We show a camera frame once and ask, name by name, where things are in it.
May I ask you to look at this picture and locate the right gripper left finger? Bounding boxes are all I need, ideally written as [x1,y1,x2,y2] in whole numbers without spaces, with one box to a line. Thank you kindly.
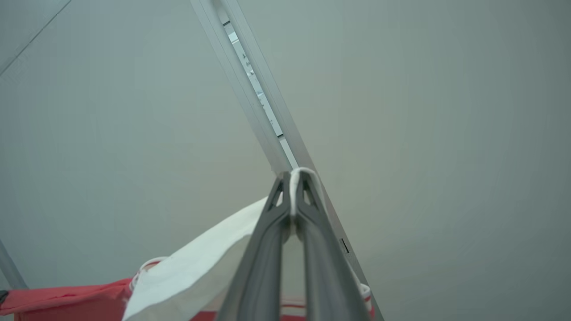
[216,172,293,321]

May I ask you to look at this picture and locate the red white basketball jersey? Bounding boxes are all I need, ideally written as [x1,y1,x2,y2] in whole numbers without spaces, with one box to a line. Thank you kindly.
[0,167,375,321]

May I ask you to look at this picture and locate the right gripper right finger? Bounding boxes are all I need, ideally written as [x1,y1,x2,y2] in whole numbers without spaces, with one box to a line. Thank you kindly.
[294,171,371,321]

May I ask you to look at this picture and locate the aluminium profile rail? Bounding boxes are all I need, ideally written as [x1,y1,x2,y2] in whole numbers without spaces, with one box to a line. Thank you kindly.
[190,0,385,321]

